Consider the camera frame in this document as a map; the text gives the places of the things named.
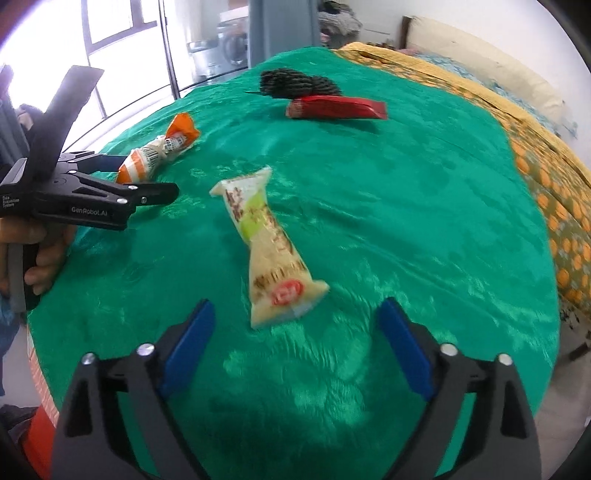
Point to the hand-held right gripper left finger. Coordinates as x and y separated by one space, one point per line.
189 350

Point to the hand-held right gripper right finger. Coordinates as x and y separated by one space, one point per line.
406 350

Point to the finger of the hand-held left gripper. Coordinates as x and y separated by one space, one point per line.
152 194
108 164

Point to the orange white snack packet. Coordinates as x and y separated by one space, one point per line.
152 157

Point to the cream snack wrapper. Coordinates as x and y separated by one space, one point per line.
272 258

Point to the long red snack wrapper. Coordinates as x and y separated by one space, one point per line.
337 108

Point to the person's left hand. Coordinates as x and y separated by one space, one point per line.
51 258

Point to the window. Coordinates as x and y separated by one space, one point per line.
120 50

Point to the blue cloth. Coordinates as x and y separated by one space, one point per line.
8 327

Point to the green tablecloth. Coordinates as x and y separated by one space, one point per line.
392 207

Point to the washing machine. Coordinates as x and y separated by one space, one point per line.
226 46

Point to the dark bed leg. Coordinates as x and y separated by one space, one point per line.
579 346

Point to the grey pillar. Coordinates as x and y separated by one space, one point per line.
281 27

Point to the pile of clothes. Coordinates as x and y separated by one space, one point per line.
339 18

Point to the blue floral pillow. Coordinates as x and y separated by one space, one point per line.
455 69

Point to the brown headboard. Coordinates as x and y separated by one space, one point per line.
406 32

